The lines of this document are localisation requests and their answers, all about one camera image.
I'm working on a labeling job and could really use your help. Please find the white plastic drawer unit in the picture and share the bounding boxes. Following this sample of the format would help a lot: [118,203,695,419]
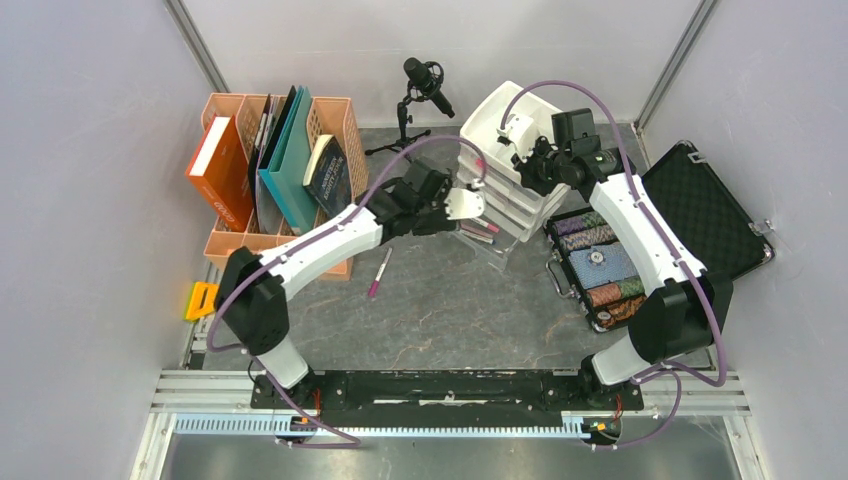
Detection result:
[457,81,568,270]

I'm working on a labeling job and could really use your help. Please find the pink thin pen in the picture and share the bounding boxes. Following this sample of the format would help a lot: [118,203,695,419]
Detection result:
[460,223,494,238]

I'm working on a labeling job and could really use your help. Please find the clear barrel pen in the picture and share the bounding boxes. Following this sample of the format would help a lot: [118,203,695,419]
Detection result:
[459,230,495,245]

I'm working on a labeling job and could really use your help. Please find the peach plastic file organizer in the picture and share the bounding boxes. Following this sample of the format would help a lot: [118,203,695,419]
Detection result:
[201,87,368,270]

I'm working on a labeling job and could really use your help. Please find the magenta marker pen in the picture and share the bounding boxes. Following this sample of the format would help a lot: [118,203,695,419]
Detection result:
[367,247,393,298]

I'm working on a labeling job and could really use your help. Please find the dark blue hardcover book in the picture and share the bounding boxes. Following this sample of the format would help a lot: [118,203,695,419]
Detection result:
[302,134,352,218]

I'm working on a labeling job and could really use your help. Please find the orange book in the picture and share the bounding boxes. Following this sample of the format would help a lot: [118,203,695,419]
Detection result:
[185,116,253,232]

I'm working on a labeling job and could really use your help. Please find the pink white marker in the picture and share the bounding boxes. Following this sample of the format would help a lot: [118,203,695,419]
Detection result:
[472,218,500,233]

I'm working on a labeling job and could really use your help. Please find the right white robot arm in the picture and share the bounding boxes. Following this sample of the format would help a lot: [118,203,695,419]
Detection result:
[499,108,733,408]

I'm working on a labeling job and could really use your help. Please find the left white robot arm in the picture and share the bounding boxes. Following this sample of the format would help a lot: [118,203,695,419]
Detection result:
[214,160,485,408]

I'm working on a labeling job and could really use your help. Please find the black open carrying case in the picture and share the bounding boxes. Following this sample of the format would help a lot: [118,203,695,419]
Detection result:
[543,140,775,333]

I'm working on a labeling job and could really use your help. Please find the black microphone on tripod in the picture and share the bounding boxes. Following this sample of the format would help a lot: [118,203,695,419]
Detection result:
[365,57,455,156]

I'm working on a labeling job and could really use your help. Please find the green file folder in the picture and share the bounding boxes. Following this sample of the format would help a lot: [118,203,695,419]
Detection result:
[263,86,317,235]

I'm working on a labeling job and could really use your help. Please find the yellow orange block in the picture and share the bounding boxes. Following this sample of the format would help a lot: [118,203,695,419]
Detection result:
[183,281,219,322]

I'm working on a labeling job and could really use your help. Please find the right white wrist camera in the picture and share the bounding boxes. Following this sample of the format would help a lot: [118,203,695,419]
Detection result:
[497,114,540,158]

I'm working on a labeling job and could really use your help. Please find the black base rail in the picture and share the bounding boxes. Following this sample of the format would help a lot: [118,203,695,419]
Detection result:
[288,369,644,428]

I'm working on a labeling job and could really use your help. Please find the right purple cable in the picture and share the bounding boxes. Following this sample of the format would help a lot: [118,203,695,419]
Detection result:
[498,80,730,452]

